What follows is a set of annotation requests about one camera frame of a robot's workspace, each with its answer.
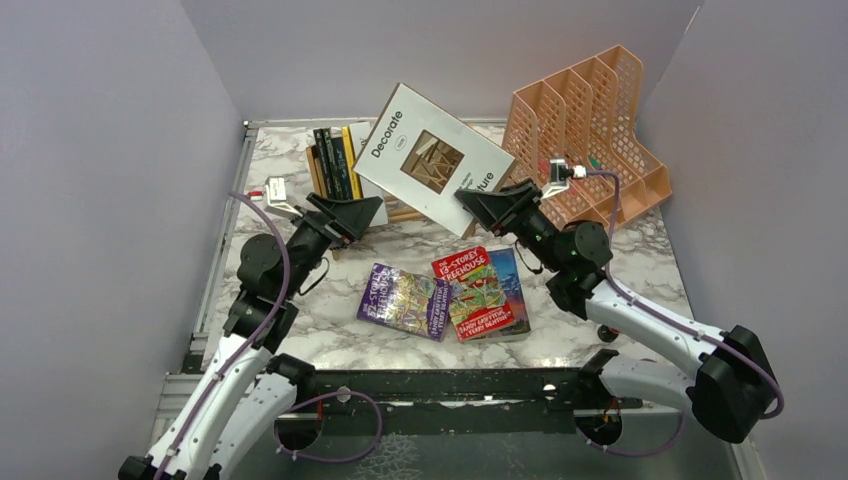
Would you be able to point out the yellow book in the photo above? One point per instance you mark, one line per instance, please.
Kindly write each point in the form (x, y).
(350, 161)

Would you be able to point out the blue book under red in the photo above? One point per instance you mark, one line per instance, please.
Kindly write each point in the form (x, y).
(504, 261)

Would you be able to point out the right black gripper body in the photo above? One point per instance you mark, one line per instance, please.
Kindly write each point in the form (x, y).
(532, 227)

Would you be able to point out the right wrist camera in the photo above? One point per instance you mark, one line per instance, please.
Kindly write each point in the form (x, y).
(560, 176)

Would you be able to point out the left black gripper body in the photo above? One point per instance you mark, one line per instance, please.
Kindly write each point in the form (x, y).
(313, 237)

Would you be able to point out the green alice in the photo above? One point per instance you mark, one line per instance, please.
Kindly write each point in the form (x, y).
(334, 166)

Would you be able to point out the orange plastic file organizer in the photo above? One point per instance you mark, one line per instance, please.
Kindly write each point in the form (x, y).
(587, 109)

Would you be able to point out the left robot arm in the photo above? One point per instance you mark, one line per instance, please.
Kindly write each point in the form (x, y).
(248, 384)

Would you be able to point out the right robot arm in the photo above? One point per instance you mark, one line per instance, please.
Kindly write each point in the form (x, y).
(721, 378)

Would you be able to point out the purple 52-storey treehouse book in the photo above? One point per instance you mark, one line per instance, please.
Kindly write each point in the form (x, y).
(412, 303)

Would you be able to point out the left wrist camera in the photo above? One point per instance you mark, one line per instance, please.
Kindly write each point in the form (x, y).
(273, 197)

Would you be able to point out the red 13-storey treehouse book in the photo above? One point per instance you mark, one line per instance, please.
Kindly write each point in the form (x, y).
(479, 304)

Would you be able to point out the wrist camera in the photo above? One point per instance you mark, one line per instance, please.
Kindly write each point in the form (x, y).
(273, 197)
(560, 176)

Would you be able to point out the wooden book rack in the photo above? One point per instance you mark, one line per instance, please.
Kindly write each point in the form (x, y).
(397, 199)

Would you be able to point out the white furniture book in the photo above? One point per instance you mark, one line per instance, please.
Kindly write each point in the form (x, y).
(430, 156)

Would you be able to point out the floral little women book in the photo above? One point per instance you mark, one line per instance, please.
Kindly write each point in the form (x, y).
(342, 170)

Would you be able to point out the black moon and sixpence book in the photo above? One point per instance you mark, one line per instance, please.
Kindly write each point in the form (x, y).
(325, 164)

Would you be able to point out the black front rail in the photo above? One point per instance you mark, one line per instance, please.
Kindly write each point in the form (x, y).
(459, 401)

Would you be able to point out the red black small bottle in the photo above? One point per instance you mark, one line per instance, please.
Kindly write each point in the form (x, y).
(607, 334)

